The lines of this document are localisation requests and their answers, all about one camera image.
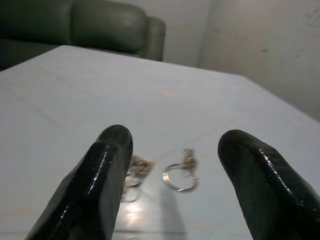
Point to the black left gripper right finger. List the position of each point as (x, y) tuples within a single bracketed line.
[(262, 187)]

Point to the green leather sofa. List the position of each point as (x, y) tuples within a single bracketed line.
[(107, 25)]

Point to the white table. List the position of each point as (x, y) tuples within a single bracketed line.
[(150, 100)]

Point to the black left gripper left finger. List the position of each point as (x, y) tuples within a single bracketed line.
[(100, 175)]

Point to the brass key bunch with rings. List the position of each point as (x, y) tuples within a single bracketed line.
[(141, 166)]

